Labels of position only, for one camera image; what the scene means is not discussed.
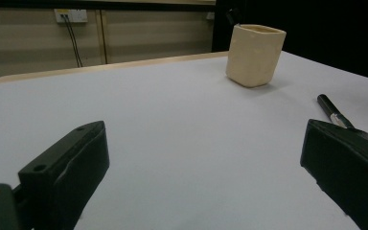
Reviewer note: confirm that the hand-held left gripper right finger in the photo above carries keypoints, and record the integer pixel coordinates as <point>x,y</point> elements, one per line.
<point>345,166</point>

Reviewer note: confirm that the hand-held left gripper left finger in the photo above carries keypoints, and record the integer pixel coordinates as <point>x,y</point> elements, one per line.
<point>64,172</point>

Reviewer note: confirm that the black marker pen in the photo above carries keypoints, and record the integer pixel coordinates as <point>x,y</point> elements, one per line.
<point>326,103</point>

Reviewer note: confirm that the cream square cup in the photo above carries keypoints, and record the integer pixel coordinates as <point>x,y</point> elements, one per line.
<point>254,57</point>

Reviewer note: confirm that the white table cover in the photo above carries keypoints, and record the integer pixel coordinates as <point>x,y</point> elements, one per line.
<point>188,127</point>

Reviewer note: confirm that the white wall socket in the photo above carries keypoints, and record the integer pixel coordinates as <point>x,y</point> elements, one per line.
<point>73,16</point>

